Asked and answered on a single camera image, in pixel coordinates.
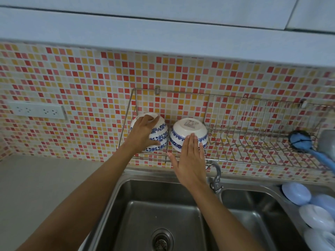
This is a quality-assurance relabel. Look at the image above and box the metal wire dish rack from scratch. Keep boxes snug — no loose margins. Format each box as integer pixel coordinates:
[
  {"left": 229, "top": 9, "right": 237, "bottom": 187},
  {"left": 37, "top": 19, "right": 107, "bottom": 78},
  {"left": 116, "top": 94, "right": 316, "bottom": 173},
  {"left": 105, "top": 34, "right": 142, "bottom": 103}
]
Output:
[{"left": 117, "top": 86, "right": 335, "bottom": 172}]

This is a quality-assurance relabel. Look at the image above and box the blue dish brush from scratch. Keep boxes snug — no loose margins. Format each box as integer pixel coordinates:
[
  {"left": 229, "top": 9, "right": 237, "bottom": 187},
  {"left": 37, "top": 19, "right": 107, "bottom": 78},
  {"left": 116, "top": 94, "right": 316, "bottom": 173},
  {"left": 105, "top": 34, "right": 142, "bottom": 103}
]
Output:
[{"left": 288, "top": 130, "right": 335, "bottom": 173}]

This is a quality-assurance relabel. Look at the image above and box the person's left forearm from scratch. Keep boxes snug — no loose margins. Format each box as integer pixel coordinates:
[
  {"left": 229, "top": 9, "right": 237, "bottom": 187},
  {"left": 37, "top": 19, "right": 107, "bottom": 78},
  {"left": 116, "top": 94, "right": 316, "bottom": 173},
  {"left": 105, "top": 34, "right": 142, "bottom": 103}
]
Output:
[{"left": 16, "top": 144, "right": 143, "bottom": 251}]

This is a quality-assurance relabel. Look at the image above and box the person's left hand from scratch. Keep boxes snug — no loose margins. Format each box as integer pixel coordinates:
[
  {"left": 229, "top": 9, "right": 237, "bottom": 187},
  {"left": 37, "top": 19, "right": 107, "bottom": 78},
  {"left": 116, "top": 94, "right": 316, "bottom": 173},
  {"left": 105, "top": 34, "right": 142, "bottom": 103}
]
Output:
[{"left": 125, "top": 114, "right": 161, "bottom": 155}]

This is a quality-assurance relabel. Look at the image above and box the person's right hand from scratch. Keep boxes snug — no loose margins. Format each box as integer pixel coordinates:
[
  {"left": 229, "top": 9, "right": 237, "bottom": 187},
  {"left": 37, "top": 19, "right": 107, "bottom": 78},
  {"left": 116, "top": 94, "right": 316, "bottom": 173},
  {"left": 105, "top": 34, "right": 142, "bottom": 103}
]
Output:
[{"left": 168, "top": 133, "right": 208, "bottom": 188}]

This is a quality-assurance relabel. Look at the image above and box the chrome faucet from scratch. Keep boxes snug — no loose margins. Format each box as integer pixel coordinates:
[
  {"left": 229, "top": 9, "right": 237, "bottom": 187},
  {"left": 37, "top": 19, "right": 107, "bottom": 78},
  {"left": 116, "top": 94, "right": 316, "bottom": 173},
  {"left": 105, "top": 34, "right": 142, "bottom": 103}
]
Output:
[{"left": 205, "top": 160, "right": 224, "bottom": 194}]

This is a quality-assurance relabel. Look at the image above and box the light blue round container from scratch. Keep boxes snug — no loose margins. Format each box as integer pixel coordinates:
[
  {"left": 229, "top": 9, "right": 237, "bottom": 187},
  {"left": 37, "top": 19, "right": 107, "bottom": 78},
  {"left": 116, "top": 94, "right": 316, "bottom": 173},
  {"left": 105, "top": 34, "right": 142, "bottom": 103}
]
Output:
[
  {"left": 281, "top": 182, "right": 312, "bottom": 206},
  {"left": 310, "top": 194, "right": 335, "bottom": 216}
]

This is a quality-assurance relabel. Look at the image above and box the metal sink drain strainer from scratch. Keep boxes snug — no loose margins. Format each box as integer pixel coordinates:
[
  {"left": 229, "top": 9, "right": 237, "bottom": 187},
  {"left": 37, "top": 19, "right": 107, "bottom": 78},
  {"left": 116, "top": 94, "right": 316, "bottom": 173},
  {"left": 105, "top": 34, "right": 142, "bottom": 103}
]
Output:
[{"left": 151, "top": 228, "right": 174, "bottom": 251}]

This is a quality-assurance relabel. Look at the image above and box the white wall cabinet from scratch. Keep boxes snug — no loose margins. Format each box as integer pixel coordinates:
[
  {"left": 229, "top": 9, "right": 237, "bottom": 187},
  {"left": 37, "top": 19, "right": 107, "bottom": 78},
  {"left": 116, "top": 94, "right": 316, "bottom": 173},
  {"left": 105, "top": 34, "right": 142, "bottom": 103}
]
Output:
[{"left": 0, "top": 0, "right": 335, "bottom": 74}]

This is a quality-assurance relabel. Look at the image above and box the white wall power outlet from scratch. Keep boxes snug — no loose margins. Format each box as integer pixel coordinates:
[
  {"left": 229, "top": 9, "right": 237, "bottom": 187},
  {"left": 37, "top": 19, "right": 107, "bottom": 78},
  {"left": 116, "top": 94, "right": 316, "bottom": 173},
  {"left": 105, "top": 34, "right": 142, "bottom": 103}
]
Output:
[{"left": 6, "top": 100, "right": 66, "bottom": 121}]

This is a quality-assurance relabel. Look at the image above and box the blue patterned white bowl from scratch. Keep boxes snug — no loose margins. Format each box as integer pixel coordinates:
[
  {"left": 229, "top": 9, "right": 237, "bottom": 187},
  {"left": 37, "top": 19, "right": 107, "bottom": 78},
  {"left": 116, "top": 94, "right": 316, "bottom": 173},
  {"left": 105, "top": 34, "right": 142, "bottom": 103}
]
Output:
[
  {"left": 129, "top": 112, "right": 169, "bottom": 152},
  {"left": 169, "top": 118, "right": 208, "bottom": 152}
]

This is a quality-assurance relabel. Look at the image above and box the person's right forearm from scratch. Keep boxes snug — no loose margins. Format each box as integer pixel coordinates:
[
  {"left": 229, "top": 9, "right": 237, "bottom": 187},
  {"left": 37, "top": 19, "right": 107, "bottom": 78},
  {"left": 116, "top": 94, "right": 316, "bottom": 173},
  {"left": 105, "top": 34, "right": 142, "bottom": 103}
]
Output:
[{"left": 183, "top": 177, "right": 265, "bottom": 251}]

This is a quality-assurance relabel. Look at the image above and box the stainless steel double sink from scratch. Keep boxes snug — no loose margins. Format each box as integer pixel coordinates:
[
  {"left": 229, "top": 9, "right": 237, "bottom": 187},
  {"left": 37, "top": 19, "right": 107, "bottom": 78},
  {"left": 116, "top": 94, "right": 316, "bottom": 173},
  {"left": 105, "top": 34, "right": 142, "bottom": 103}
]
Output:
[{"left": 86, "top": 165, "right": 335, "bottom": 251}]

